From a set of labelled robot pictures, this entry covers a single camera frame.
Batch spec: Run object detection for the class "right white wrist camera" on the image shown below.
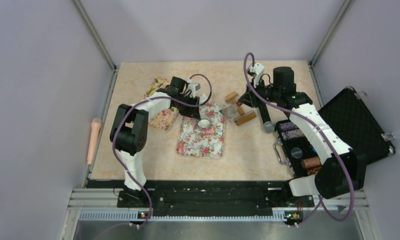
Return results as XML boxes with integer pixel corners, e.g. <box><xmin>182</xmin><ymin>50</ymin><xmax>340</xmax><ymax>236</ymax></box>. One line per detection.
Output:
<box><xmin>247</xmin><ymin>62</ymin><xmax>266</xmax><ymax>88</ymax></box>

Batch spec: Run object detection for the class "white dough piece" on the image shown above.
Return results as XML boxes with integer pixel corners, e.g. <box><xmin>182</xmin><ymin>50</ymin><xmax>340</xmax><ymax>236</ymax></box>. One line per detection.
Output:
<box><xmin>199</xmin><ymin>94</ymin><xmax>209</xmax><ymax>106</ymax></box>

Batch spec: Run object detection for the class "black ridged rolling stick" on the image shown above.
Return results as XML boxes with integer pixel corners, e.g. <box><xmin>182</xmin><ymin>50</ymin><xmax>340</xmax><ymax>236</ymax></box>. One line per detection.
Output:
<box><xmin>257</xmin><ymin>102</ymin><xmax>272</xmax><ymax>125</ymax></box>

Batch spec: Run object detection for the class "wooden double-ended rolling pin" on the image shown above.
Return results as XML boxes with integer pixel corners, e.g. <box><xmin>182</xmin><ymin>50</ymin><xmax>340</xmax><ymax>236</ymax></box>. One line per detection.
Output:
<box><xmin>220</xmin><ymin>91</ymin><xmax>257</xmax><ymax>127</ymax></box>

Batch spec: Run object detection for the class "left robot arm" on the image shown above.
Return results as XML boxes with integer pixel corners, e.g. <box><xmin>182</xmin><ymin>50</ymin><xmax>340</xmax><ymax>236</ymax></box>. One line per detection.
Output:
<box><xmin>109</xmin><ymin>76</ymin><xmax>212</xmax><ymax>207</ymax></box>

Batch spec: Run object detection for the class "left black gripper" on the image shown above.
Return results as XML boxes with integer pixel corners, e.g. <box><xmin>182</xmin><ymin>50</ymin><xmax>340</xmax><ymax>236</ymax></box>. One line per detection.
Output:
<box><xmin>174</xmin><ymin>93</ymin><xmax>201</xmax><ymax>120</ymax></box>

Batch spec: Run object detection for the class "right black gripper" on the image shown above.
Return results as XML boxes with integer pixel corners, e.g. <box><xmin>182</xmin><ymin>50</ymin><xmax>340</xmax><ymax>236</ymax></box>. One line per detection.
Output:
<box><xmin>239</xmin><ymin>76</ymin><xmax>281</xmax><ymax>108</ymax></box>

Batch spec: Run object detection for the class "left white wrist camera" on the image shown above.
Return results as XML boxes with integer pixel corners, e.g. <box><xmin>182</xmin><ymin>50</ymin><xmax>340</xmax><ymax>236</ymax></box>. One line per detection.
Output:
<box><xmin>184</xmin><ymin>79</ymin><xmax>201</xmax><ymax>98</ymax></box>

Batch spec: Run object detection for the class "grey round knob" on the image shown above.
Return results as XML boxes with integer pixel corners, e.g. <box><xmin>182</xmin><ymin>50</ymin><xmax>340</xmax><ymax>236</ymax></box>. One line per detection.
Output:
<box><xmin>263</xmin><ymin>121</ymin><xmax>275</xmax><ymax>134</ymax></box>

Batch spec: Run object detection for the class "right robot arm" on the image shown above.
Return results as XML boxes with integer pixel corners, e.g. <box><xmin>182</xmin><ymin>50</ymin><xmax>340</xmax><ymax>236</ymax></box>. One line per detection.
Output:
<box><xmin>242</xmin><ymin>63</ymin><xmax>368</xmax><ymax>206</ymax></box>

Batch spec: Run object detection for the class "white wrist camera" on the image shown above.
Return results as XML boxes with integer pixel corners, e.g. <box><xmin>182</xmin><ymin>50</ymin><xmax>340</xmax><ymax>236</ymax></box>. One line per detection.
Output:
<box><xmin>184</xmin><ymin>79</ymin><xmax>201</xmax><ymax>98</ymax></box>
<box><xmin>247</xmin><ymin>62</ymin><xmax>266</xmax><ymax>88</ymax></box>

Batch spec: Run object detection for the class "yellow floral cloth pad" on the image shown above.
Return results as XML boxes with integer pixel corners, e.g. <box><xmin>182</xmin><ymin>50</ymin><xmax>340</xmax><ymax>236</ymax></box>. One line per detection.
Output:
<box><xmin>143</xmin><ymin>76</ymin><xmax>179</xmax><ymax>131</ymax></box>

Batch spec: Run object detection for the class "open black poker chip case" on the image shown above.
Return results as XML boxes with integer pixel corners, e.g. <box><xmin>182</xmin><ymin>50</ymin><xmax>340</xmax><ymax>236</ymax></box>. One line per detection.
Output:
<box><xmin>273</xmin><ymin>86</ymin><xmax>396</xmax><ymax>178</ymax></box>

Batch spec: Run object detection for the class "metal scraper with red handle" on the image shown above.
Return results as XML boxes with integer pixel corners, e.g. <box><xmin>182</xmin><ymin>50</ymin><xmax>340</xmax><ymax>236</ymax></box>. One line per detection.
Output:
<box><xmin>219</xmin><ymin>100</ymin><xmax>245</xmax><ymax>121</ymax></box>

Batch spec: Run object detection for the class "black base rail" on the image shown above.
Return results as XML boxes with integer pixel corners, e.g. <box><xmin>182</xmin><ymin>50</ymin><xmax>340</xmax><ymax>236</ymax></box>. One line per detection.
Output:
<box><xmin>67</xmin><ymin>178</ymin><xmax>367</xmax><ymax>223</ymax></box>

